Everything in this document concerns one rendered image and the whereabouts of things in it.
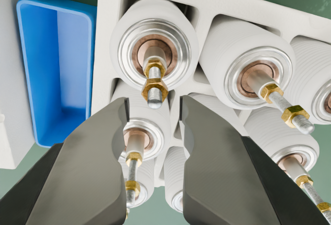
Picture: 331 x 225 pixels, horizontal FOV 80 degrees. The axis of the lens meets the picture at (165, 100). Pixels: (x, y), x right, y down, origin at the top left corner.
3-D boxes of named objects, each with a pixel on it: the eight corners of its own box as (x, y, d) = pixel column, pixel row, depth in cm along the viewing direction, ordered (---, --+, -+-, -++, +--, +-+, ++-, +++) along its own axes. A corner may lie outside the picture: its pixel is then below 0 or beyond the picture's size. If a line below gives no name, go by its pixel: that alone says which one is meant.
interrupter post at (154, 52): (143, 66, 21) (141, 79, 19) (143, 44, 20) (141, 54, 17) (165, 67, 22) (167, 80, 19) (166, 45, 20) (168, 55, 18)
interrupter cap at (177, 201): (211, 209, 37) (212, 213, 36) (170, 211, 36) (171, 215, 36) (217, 183, 33) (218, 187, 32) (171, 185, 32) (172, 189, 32)
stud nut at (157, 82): (137, 84, 14) (136, 89, 14) (156, 72, 14) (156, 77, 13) (152, 103, 15) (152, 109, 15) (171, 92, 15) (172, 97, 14)
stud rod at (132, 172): (131, 150, 26) (123, 208, 19) (131, 144, 25) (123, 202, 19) (139, 150, 26) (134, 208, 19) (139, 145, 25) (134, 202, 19)
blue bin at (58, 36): (50, -9, 39) (13, -4, 28) (108, 5, 40) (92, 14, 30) (57, 114, 54) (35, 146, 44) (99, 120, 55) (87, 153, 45)
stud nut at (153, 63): (140, 65, 18) (140, 68, 17) (156, 54, 17) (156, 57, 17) (153, 81, 19) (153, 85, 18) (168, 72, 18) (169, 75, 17)
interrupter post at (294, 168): (278, 163, 31) (290, 181, 28) (289, 153, 30) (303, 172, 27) (288, 168, 31) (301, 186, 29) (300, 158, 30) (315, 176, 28)
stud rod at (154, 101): (147, 60, 19) (144, 102, 13) (155, 55, 19) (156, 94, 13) (153, 68, 20) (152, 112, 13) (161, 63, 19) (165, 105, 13)
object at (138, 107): (119, 98, 44) (100, 163, 29) (120, 56, 39) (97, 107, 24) (162, 102, 45) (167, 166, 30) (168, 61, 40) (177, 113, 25)
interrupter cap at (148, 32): (120, 86, 23) (119, 89, 22) (115, 15, 19) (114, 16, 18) (186, 88, 23) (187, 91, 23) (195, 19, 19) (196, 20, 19)
